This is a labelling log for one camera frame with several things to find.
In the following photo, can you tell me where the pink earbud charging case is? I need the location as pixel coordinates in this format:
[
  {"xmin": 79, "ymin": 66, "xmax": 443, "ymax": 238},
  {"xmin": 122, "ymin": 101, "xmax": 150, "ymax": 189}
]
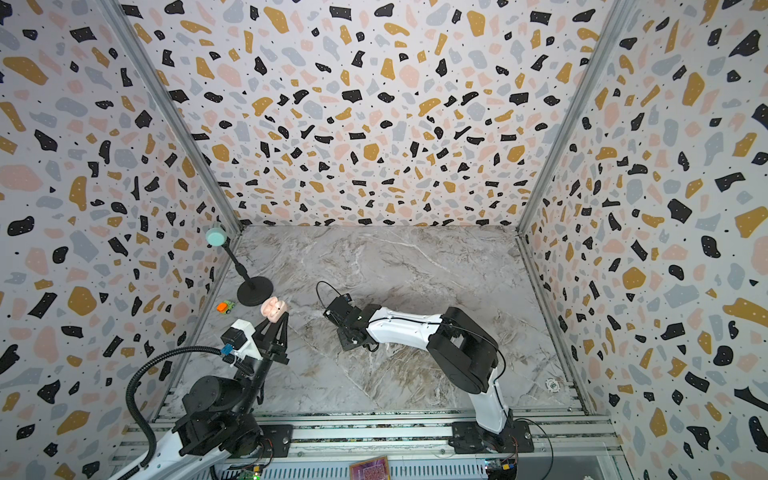
[{"xmin": 260, "ymin": 296, "xmax": 288, "ymax": 323}]

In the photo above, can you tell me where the small orange green toy car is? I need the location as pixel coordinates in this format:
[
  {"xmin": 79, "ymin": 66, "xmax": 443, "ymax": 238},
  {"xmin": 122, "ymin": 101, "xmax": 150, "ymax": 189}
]
[{"xmin": 216, "ymin": 301, "xmax": 235, "ymax": 314}]

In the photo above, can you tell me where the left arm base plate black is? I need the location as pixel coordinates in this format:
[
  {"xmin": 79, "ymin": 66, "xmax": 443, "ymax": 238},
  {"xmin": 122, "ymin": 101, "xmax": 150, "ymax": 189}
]
[{"xmin": 218, "ymin": 424, "xmax": 294, "ymax": 462}]

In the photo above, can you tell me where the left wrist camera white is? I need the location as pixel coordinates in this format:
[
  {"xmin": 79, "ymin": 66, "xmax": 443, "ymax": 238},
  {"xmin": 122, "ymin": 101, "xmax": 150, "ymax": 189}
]
[{"xmin": 221, "ymin": 319, "xmax": 263, "ymax": 361}]

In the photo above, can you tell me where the pink circuit board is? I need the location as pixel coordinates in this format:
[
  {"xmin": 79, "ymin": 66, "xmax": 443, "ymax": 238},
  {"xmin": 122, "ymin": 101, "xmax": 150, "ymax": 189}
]
[{"xmin": 349, "ymin": 456, "xmax": 390, "ymax": 480}]

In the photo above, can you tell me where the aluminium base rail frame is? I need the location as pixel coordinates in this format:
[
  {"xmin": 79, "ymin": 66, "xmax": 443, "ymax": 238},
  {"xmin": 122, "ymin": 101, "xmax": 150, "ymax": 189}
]
[{"xmin": 107, "ymin": 410, "xmax": 637, "ymax": 480}]

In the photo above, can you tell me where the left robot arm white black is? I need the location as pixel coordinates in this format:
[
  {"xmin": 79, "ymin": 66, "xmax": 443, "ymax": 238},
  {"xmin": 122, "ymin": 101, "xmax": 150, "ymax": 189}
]
[{"xmin": 112, "ymin": 312, "xmax": 293, "ymax": 479}]

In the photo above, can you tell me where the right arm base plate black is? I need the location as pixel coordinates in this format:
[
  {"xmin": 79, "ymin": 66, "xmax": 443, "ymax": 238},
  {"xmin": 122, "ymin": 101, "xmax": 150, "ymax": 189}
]
[{"xmin": 448, "ymin": 419, "xmax": 534, "ymax": 455}]

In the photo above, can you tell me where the green microphone on black stand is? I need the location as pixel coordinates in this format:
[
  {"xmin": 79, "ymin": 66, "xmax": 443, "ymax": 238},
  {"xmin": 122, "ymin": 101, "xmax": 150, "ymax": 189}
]
[{"xmin": 205, "ymin": 224, "xmax": 274, "ymax": 307}]

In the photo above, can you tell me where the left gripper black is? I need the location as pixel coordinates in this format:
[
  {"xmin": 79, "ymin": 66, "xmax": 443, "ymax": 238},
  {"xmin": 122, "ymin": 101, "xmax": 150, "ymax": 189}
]
[{"xmin": 235, "ymin": 311, "xmax": 292, "ymax": 416}]

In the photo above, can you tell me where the small silver ring object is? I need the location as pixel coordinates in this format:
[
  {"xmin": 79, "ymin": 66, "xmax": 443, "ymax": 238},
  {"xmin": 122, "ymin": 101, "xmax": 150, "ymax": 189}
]
[{"xmin": 545, "ymin": 378, "xmax": 561, "ymax": 393}]

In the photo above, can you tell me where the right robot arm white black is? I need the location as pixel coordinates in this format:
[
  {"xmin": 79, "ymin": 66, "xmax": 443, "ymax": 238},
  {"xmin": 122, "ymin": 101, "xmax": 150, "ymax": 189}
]
[{"xmin": 323, "ymin": 294, "xmax": 509, "ymax": 435}]

